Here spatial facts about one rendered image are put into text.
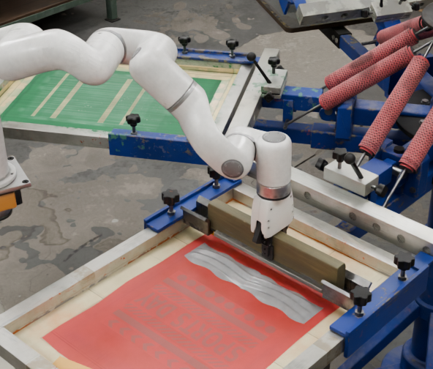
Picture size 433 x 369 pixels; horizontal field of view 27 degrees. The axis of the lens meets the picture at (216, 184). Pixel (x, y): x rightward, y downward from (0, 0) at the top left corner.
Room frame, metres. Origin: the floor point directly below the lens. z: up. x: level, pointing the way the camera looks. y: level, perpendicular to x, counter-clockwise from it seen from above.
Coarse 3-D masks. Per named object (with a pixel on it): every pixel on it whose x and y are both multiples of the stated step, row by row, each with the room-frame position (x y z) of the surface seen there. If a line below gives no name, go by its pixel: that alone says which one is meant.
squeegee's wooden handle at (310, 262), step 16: (208, 208) 1.80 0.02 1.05; (224, 208) 1.78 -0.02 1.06; (224, 224) 1.77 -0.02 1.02; (240, 224) 1.73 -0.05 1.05; (240, 240) 1.73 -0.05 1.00; (272, 240) 1.66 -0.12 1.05; (288, 240) 1.65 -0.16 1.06; (288, 256) 1.63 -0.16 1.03; (304, 256) 1.60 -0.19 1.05; (320, 256) 1.58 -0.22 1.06; (304, 272) 1.60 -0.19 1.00; (320, 272) 1.57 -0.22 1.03; (336, 272) 1.54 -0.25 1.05
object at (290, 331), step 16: (272, 272) 1.67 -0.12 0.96; (240, 288) 1.61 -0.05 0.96; (288, 288) 1.61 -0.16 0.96; (304, 288) 1.61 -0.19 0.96; (240, 304) 1.56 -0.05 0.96; (256, 304) 1.55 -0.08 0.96; (320, 304) 1.55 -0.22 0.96; (272, 320) 1.50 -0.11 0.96; (288, 320) 1.50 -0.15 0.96; (320, 320) 1.50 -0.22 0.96; (272, 336) 1.45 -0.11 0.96; (288, 336) 1.45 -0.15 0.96; (256, 352) 1.40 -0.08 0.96; (272, 352) 1.40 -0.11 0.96; (128, 368) 1.36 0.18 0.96; (144, 368) 1.36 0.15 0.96; (160, 368) 1.36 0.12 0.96; (240, 368) 1.36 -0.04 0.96; (256, 368) 1.36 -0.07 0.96
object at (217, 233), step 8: (216, 232) 1.77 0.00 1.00; (224, 240) 1.75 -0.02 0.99; (232, 240) 1.74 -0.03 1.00; (240, 248) 1.71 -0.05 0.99; (248, 248) 1.71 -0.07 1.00; (256, 256) 1.68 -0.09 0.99; (272, 264) 1.65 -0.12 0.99; (280, 264) 1.64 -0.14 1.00; (288, 272) 1.61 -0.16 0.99; (296, 272) 1.61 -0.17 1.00; (304, 280) 1.58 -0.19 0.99; (312, 280) 1.58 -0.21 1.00; (320, 288) 1.55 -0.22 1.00
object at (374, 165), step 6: (372, 162) 2.00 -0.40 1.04; (378, 162) 2.00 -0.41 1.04; (384, 162) 2.00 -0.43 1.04; (366, 168) 1.97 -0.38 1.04; (372, 168) 1.97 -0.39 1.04; (378, 168) 1.97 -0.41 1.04; (384, 168) 1.97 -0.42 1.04; (390, 168) 1.98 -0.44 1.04; (378, 174) 1.94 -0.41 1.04; (384, 174) 1.96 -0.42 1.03; (390, 174) 1.98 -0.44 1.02; (384, 180) 1.96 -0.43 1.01; (390, 180) 1.98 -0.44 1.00; (336, 186) 1.90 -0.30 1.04
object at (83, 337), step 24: (216, 240) 1.79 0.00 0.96; (168, 264) 1.70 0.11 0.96; (192, 264) 1.70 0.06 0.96; (264, 264) 1.70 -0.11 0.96; (120, 288) 1.62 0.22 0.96; (144, 288) 1.62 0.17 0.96; (216, 288) 1.61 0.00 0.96; (96, 312) 1.54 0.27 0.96; (48, 336) 1.46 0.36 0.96; (72, 336) 1.46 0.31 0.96; (96, 336) 1.46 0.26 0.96; (120, 336) 1.46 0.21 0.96; (72, 360) 1.39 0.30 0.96; (96, 360) 1.39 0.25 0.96; (120, 360) 1.39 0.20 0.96
